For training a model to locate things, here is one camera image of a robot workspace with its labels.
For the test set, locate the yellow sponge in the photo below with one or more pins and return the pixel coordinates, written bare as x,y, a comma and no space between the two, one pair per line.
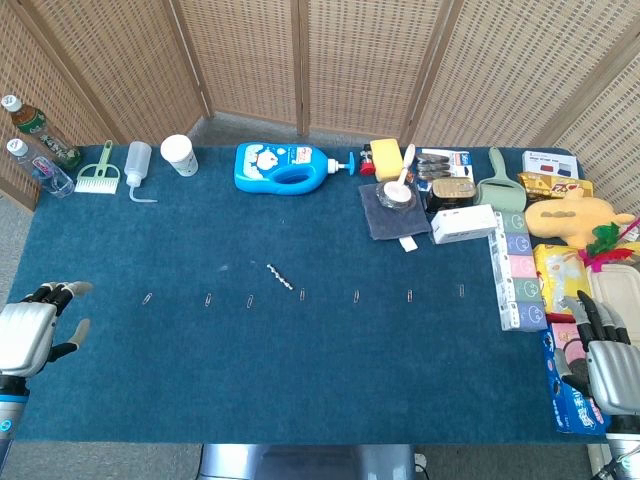
387,157

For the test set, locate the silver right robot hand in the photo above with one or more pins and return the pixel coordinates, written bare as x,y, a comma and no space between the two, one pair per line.
615,370

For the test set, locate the wicker folding screen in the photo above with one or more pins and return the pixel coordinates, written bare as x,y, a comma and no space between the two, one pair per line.
360,60

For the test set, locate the gold red snack pack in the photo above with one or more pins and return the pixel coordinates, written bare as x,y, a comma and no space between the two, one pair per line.
555,187

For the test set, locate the binder clips blister pack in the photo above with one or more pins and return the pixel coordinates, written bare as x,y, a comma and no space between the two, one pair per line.
445,162

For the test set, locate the grey folded cloth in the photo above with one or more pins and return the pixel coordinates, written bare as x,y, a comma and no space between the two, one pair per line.
395,222

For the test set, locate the green pink feather toy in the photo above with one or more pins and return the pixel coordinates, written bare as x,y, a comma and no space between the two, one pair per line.
605,237

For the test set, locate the small red capped item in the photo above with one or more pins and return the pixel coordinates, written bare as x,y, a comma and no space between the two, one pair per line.
367,162

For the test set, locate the yellow snack bag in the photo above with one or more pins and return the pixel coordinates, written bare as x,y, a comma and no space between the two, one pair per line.
557,275

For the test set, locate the white cardboard box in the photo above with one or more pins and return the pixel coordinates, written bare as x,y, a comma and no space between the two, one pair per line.
462,224

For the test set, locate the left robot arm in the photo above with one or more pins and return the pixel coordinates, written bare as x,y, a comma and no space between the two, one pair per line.
11,405

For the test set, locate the beige plastic container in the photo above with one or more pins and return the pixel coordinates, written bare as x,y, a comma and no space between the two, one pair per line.
617,290

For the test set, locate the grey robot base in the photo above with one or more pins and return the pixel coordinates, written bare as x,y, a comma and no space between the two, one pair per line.
305,462

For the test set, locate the black gold tin can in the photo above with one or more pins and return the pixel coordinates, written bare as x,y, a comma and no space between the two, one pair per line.
450,195

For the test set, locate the blue detergent pump bottle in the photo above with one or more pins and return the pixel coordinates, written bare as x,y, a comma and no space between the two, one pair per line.
265,165

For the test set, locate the long pastel smiley box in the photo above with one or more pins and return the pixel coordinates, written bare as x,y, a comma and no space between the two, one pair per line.
517,270

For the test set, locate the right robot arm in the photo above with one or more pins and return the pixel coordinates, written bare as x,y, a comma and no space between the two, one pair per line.
625,450

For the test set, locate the blue carpet mat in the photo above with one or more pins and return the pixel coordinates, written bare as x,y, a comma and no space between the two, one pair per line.
300,360

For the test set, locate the clear water bottle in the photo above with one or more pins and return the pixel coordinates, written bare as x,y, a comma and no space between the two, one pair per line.
42,167

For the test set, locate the pale green dustpan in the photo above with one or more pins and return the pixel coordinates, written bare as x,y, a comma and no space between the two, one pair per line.
502,190

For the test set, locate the yellow plush toy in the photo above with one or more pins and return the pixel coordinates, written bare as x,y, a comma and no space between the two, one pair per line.
565,220

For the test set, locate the translucent squeeze wash bottle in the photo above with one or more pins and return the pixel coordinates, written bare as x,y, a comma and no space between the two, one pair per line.
136,160

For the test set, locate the white stamp pad box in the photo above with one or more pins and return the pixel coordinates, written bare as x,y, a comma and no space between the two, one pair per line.
550,164

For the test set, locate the green tea bottle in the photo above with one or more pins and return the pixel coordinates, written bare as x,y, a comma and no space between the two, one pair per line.
42,132

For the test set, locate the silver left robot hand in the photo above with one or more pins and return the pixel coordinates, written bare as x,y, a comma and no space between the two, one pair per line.
25,330

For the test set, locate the white paper cup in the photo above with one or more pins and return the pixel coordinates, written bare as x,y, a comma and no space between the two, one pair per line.
179,155

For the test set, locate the blue pink carton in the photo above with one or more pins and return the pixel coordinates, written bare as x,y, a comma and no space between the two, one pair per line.
575,410

